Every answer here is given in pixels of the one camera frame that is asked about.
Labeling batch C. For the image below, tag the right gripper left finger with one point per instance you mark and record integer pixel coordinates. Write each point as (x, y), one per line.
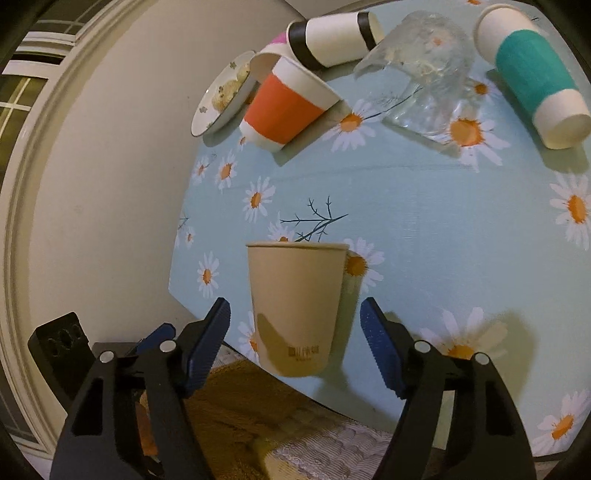
(100, 438)

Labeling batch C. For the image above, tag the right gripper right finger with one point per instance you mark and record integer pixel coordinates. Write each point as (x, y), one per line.
(487, 439)

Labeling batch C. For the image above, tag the plain brown paper cup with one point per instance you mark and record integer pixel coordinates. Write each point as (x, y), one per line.
(296, 288)

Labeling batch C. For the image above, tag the orange banded paper cup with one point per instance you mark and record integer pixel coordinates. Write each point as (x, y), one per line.
(290, 99)

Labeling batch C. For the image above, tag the clear glass cup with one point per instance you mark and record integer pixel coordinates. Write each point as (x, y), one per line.
(416, 78)

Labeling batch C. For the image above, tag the teal banded paper cup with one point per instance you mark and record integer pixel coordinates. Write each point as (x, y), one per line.
(506, 37)

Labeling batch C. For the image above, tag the pink paper cup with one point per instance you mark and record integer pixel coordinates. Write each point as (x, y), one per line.
(278, 47)

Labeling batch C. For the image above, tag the black banded paper cup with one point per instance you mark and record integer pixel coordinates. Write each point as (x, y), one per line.
(331, 40)

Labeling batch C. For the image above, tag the person's left hand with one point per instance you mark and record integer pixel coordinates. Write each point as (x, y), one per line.
(147, 440)

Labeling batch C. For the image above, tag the blue daisy tablecloth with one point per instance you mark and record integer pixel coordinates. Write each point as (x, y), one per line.
(480, 243)

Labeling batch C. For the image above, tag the cookies on plate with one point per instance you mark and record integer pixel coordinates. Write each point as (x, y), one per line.
(227, 91)

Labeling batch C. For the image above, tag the white framed window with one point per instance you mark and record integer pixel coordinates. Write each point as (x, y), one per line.
(36, 37)

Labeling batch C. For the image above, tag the white floral plate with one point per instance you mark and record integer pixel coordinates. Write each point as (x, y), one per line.
(206, 119)

